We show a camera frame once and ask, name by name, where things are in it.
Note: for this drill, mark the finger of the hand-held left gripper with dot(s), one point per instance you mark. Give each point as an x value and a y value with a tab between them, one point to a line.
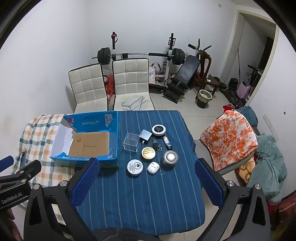
27	171
5	162

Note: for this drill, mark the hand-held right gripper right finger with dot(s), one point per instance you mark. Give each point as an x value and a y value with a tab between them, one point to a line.
208	185

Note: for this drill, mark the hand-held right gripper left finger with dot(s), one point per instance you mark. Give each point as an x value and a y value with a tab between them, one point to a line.
85	183

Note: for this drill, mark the silver round can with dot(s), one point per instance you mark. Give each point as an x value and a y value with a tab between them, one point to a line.
170	158

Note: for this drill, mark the white cream jar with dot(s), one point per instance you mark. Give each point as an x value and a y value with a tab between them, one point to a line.
134	168

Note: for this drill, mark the blue cardboard box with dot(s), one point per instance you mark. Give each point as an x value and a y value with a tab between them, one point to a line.
113	139

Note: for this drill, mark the clear plastic box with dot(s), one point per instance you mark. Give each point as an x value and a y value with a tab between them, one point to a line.
131	141

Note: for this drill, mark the gold round compact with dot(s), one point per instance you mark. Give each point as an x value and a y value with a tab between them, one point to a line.
148	153

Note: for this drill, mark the black lid white jar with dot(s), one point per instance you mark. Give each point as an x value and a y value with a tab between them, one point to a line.
159	130

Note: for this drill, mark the grey charger adapter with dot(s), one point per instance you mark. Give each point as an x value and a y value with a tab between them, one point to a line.
145	134

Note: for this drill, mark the checked cloth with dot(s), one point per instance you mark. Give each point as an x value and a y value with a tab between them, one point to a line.
37	136

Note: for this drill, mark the yellow printed cloth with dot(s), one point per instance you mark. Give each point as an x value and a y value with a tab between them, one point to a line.
246	171

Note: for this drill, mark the orange floral cloth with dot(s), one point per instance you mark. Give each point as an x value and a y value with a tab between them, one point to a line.
229	139

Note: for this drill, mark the white earbuds case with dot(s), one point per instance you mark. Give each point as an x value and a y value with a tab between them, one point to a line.
153	168

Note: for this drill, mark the small spray bottle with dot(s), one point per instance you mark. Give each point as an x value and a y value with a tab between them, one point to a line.
167	142

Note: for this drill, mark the blue striped tablecloth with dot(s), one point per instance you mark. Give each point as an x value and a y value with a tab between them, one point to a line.
143	199

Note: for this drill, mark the teal clothes pile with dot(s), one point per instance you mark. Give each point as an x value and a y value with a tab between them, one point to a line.
268	166

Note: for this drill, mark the black key fob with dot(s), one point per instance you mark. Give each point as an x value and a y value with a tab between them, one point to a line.
155	145

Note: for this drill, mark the red box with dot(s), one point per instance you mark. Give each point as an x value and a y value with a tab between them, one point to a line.
285	210

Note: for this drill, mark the blue cloth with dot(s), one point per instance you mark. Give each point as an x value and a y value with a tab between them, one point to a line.
249	114

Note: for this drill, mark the black trash bin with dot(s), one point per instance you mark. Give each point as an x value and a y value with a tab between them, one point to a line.
203	99

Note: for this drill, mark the white quilted chair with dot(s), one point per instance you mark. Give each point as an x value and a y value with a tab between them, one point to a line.
130	78
87	85

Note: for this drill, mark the red plastic bag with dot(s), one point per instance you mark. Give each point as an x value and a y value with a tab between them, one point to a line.
109	87

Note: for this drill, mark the pink suitcase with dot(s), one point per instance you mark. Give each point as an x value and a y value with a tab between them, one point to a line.
244	90

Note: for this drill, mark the black sit-up bench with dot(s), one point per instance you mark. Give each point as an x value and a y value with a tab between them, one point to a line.
187	69

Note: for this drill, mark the brown wooden chair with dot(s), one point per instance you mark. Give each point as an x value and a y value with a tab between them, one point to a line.
204	67

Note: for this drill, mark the pink white bag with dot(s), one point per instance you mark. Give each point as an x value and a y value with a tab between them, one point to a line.
153	74

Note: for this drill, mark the black barbell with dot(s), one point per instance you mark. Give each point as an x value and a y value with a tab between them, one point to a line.
104	55

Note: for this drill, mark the white barbell rack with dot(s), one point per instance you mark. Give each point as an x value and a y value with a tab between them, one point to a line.
170	51

